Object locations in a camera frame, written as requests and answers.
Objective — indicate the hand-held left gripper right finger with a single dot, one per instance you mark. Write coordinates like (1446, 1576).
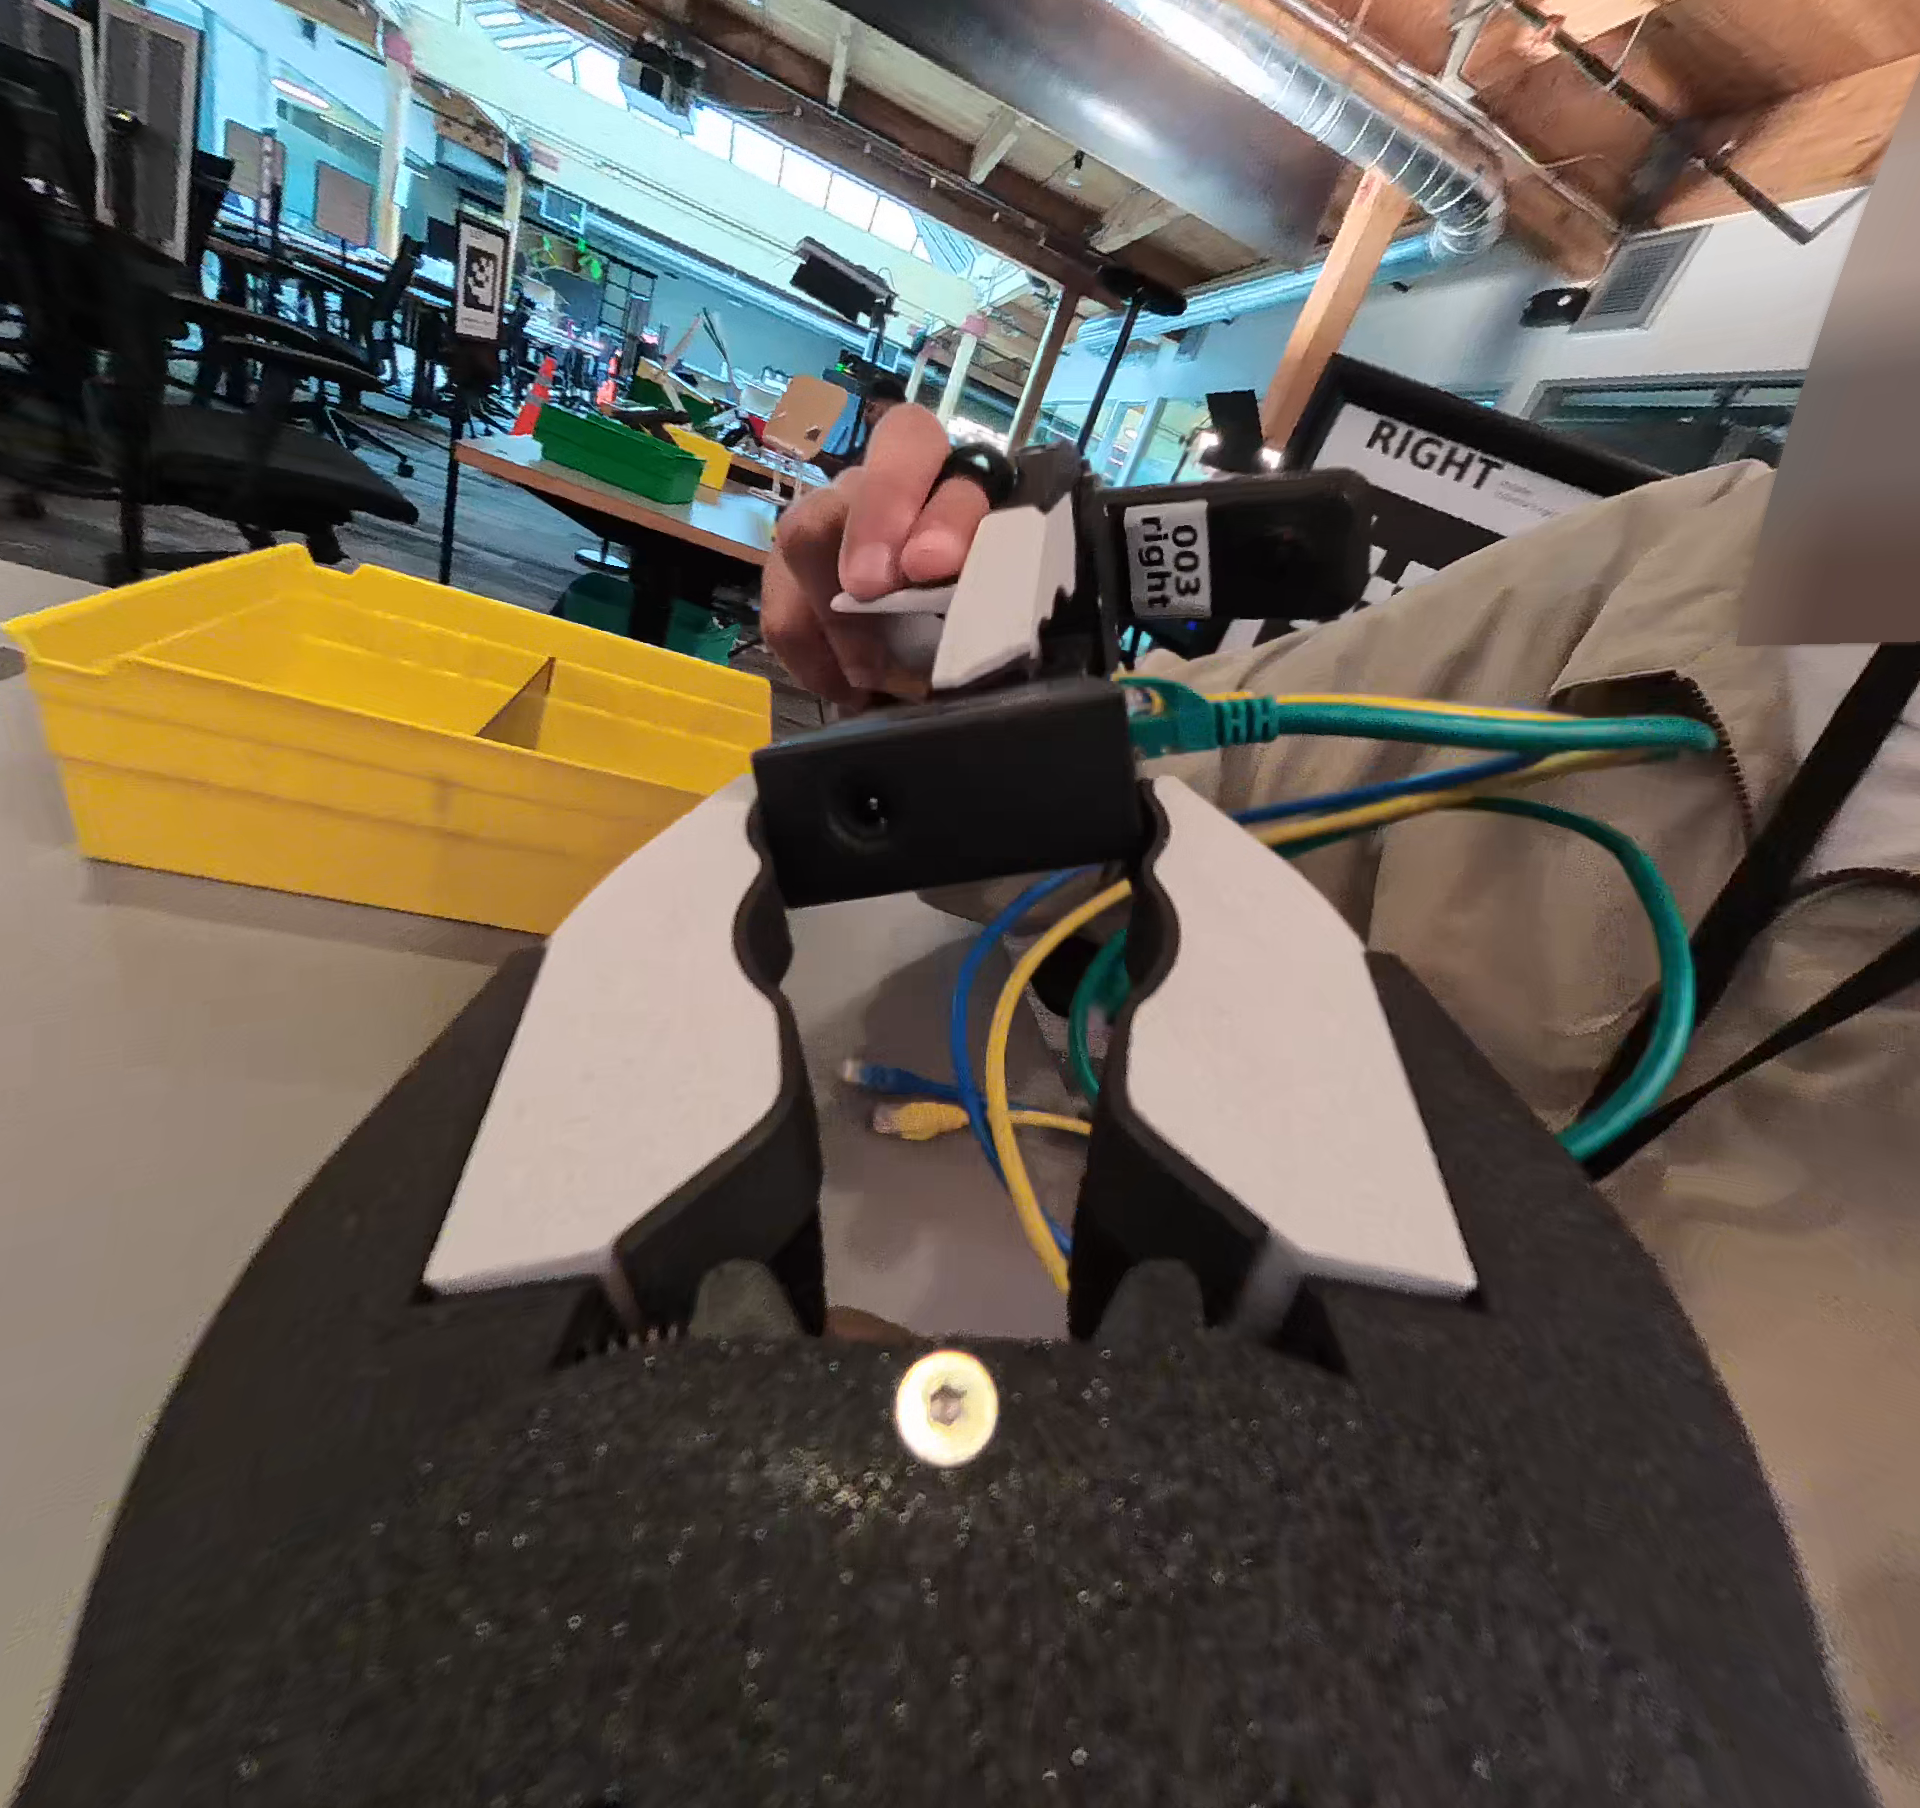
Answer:
(1291, 1087)

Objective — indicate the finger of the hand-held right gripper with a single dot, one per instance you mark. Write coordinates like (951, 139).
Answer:
(1011, 594)
(909, 605)

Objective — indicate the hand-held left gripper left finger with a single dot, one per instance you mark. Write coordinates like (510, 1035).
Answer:
(631, 1059)

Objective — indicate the black network switch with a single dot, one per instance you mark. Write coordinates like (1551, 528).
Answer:
(961, 789)

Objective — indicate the person's right forearm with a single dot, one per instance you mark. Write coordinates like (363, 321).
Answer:
(1502, 607)

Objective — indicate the person's right hand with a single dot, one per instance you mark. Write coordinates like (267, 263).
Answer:
(856, 520)

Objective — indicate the black framed marker sign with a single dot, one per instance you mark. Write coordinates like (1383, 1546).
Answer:
(1409, 451)

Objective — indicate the light wooden chair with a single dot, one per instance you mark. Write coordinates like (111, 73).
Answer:
(808, 416)

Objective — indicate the green crate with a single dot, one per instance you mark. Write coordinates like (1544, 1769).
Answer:
(661, 624)

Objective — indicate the wooden work table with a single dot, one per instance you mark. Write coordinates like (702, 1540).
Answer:
(676, 520)

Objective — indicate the small yellow bin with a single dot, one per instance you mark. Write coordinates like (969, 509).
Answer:
(702, 460)

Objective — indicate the green plastic bin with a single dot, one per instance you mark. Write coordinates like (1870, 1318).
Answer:
(615, 460)

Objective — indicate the black hanging monitor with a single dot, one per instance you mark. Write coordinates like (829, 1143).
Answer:
(839, 282)

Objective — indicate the orange traffic cone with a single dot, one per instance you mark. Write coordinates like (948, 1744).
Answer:
(531, 405)

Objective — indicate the yellow plastic bin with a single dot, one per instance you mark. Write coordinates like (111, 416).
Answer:
(301, 789)

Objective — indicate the marker tag sign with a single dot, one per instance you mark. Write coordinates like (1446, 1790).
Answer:
(486, 273)

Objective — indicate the beige jacket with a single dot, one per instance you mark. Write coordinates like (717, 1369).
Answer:
(1800, 1312)

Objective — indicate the black office chair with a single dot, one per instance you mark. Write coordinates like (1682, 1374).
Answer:
(257, 466)

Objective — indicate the grey vented unit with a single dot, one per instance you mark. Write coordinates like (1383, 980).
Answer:
(151, 115)

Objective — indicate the wooden post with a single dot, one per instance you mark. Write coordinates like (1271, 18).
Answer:
(1336, 308)

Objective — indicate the silver ventilation duct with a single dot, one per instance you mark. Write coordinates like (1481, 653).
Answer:
(1350, 131)

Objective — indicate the grey wall vent grille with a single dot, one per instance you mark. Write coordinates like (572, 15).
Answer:
(1642, 278)

